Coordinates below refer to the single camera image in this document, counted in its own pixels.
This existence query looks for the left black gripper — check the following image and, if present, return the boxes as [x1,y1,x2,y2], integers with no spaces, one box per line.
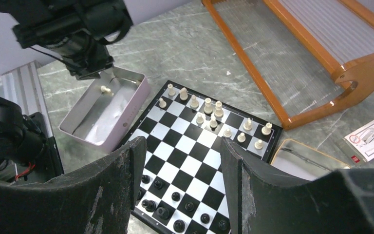
[13,19,115,81]

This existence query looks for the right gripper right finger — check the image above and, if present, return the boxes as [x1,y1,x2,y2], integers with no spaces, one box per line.
[220,137,374,234]

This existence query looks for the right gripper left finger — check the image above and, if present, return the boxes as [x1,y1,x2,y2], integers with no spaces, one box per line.
[0,136,147,234]

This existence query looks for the white chess pawn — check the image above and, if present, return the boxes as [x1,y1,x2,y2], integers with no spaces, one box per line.
[254,139,263,150]

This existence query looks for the white chess rook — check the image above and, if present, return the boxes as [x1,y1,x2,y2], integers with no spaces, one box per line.
[261,122,273,136]

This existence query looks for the white knight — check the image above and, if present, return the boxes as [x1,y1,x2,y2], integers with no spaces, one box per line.
[179,87,188,101]
[243,118,253,131]

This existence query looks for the white king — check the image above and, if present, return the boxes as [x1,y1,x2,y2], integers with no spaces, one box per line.
[214,101,224,118]

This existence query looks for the white pawn mid board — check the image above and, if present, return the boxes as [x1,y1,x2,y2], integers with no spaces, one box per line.
[196,114,204,125]

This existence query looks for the white queen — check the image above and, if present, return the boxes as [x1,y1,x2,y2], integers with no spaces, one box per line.
[204,98,213,115]

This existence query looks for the white pawn file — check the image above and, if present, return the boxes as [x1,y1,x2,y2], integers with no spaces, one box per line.
[159,97,167,109]

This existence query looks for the white bishop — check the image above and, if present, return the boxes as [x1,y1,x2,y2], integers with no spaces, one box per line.
[190,95,199,109]

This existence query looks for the white piece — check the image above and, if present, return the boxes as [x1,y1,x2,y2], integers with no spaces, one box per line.
[209,117,218,129]

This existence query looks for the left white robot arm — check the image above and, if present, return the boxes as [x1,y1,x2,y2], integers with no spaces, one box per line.
[0,0,186,80]

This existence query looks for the black white chess board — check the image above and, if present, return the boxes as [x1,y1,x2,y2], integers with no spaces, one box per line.
[122,81,282,234]

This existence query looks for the silver tin with white pieces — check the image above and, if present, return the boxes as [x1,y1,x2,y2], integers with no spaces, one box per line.
[59,67,150,154]

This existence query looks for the white pawn in tin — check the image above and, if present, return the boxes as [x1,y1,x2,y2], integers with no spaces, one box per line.
[100,85,112,94]

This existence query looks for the small white red box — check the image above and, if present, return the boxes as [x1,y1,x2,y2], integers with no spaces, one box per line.
[342,120,374,164]

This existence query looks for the wooden three-tier rack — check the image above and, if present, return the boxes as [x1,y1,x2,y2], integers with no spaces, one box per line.
[203,0,374,130]

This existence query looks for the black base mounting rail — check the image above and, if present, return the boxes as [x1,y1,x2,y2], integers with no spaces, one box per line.
[0,97,64,185]

